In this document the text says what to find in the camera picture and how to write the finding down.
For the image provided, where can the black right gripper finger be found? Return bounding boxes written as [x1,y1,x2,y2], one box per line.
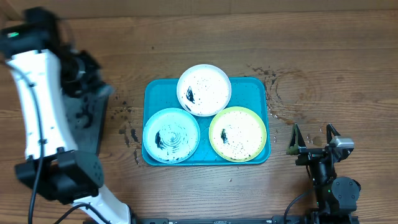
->
[286,123,307,155]
[326,123,340,146]

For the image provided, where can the yellow rimmed plate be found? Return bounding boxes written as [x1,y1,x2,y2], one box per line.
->
[208,106,267,162]

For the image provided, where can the white plate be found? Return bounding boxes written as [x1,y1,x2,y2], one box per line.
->
[177,64,232,117]

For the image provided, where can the light blue plate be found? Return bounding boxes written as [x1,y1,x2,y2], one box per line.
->
[142,108,200,164]

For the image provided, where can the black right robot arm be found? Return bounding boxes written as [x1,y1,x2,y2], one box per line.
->
[283,123,361,223]

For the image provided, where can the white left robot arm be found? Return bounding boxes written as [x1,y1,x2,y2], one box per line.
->
[1,7,136,223]

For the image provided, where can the black water tray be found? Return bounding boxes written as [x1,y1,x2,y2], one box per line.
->
[62,93,109,155]

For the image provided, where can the teal plastic tray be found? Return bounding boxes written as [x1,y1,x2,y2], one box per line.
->
[143,77,269,166]

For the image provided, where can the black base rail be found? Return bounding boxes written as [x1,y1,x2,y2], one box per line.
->
[132,215,360,224]

